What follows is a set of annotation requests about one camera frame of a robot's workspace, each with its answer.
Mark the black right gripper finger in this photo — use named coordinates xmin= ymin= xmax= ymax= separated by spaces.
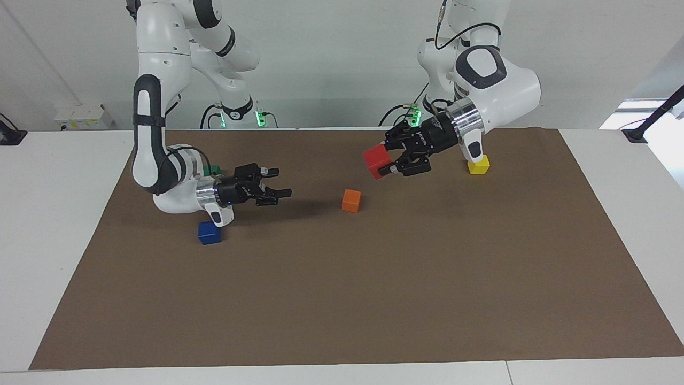
xmin=255 ymin=187 xmax=292 ymax=206
xmin=235 ymin=164 xmax=280 ymax=186

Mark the black right arm gripper cable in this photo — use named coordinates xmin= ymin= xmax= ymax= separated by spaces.
xmin=167 ymin=145 xmax=210 ymax=166

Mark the black arm gripper cable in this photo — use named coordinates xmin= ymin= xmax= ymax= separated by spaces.
xmin=167 ymin=145 xmax=210 ymax=166
xmin=435 ymin=0 xmax=501 ymax=51

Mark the brown table mat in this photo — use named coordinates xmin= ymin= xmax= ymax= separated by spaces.
xmin=29 ymin=127 xmax=684 ymax=371

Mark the black right arm base cable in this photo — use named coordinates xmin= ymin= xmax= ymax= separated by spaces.
xmin=200 ymin=104 xmax=223 ymax=129

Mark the white cardboard box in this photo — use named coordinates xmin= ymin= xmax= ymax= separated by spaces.
xmin=53 ymin=104 xmax=114 ymax=130

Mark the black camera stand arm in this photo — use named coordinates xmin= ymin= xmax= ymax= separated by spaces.
xmin=623 ymin=86 xmax=684 ymax=144

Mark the blue cube block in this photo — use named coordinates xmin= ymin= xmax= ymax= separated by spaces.
xmin=198 ymin=221 xmax=222 ymax=245

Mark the black table clamp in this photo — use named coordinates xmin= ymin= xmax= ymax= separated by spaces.
xmin=0 ymin=113 xmax=27 ymax=146

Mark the black left arm base cable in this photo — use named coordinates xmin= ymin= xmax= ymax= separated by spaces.
xmin=378 ymin=80 xmax=429 ymax=128

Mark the black left arm gripper cable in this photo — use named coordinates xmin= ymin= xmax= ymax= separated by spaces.
xmin=435 ymin=0 xmax=501 ymax=51

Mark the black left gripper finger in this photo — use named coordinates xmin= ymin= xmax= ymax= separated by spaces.
xmin=380 ymin=152 xmax=433 ymax=178
xmin=384 ymin=121 xmax=423 ymax=152

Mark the black arm base cable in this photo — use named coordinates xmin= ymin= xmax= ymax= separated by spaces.
xmin=200 ymin=104 xmax=223 ymax=129
xmin=378 ymin=80 xmax=429 ymax=128

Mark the red cube block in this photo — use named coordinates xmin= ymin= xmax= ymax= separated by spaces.
xmin=363 ymin=143 xmax=394 ymax=180

